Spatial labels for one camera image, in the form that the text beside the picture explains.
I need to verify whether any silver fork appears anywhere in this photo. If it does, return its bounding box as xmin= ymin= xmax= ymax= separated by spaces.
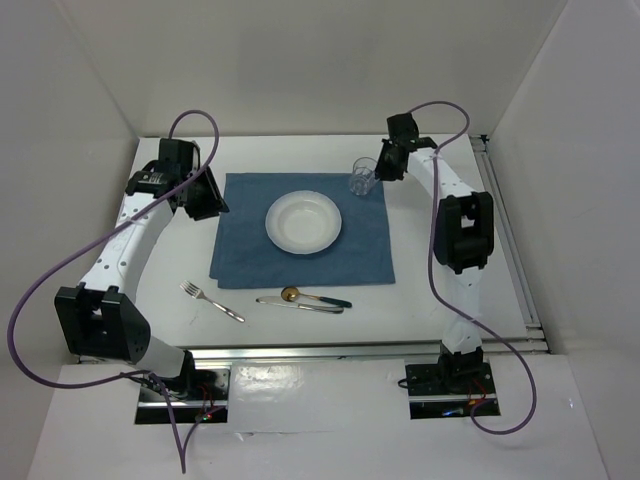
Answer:
xmin=180 ymin=281 xmax=246 ymax=323

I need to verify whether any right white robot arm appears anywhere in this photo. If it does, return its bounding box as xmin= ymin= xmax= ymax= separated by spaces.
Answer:
xmin=375 ymin=113 xmax=494 ymax=393

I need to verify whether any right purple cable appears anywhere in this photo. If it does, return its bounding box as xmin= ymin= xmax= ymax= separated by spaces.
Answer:
xmin=405 ymin=101 xmax=539 ymax=436

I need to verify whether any blue cloth napkin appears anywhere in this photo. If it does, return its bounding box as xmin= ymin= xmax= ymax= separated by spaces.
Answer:
xmin=210 ymin=173 xmax=395 ymax=289

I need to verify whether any clear plastic cup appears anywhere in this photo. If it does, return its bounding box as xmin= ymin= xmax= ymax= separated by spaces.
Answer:
xmin=349 ymin=157 xmax=377 ymax=196

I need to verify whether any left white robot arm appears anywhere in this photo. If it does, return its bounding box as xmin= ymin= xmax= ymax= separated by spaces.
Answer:
xmin=54 ymin=138 xmax=228 ymax=399

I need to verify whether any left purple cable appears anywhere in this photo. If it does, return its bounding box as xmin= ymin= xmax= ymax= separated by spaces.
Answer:
xmin=6 ymin=110 xmax=220 ymax=474

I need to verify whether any purple cable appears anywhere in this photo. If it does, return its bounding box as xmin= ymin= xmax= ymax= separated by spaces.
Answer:
xmin=6 ymin=110 xmax=220 ymax=474
xmin=405 ymin=101 xmax=539 ymax=436

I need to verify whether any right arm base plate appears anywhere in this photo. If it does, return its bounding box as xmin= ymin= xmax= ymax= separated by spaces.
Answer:
xmin=397 ymin=362 xmax=500 ymax=420

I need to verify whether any silver table knife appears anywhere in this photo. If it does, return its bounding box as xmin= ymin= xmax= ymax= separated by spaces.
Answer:
xmin=256 ymin=296 xmax=344 ymax=314

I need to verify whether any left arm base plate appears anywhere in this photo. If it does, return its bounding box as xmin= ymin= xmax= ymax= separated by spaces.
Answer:
xmin=134 ymin=366 xmax=231 ymax=425

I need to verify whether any clear glass bowl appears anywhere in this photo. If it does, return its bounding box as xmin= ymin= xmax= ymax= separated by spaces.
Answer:
xmin=265 ymin=190 xmax=342 ymax=255

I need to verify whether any aluminium front rail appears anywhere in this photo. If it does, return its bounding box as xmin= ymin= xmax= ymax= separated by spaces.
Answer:
xmin=191 ymin=341 xmax=440 ymax=364

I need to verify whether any gold spoon teal handle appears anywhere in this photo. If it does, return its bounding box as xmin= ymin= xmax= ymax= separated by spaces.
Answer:
xmin=281 ymin=286 xmax=353 ymax=308

